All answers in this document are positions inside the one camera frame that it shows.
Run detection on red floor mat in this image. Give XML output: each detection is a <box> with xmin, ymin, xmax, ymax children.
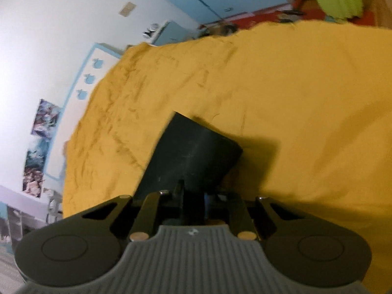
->
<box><xmin>199</xmin><ymin>3</ymin><xmax>327</xmax><ymax>29</ymax></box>

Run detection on small blue cabinet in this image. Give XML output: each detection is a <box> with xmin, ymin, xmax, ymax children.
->
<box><xmin>152</xmin><ymin>21</ymin><xmax>198</xmax><ymax>47</ymax></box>

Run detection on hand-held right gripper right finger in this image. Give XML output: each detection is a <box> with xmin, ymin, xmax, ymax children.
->
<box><xmin>205</xmin><ymin>192</ymin><xmax>310</xmax><ymax>241</ymax></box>

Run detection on beige wall plate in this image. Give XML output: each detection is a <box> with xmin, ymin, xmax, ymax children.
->
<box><xmin>119</xmin><ymin>2</ymin><xmax>137</xmax><ymax>17</ymax></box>

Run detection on white board with blue frame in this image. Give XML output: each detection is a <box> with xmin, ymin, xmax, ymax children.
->
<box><xmin>45</xmin><ymin>42</ymin><xmax>123</xmax><ymax>181</ymax></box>

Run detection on black rectangular object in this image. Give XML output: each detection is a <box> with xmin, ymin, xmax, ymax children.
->
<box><xmin>134</xmin><ymin>111</ymin><xmax>244</xmax><ymax>204</ymax></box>

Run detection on wall poster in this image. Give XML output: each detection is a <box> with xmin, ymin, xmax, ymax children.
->
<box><xmin>30</xmin><ymin>98</ymin><xmax>63</xmax><ymax>142</ymax></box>
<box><xmin>22</xmin><ymin>148</ymin><xmax>48</xmax><ymax>198</ymax></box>

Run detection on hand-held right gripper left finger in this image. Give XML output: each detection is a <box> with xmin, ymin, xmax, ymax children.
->
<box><xmin>80</xmin><ymin>180</ymin><xmax>185</xmax><ymax>242</ymax></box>

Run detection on yellow blanket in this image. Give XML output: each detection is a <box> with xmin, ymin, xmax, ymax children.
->
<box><xmin>61</xmin><ymin>21</ymin><xmax>392</xmax><ymax>294</ymax></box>

